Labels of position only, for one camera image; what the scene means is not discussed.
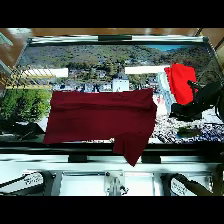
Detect dark red T-shirt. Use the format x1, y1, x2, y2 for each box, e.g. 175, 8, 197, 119
42, 87, 158, 167

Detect red garment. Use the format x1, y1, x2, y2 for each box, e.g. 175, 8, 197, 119
164, 63, 198, 105

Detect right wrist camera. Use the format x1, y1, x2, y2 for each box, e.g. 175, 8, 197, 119
186, 79, 201, 90

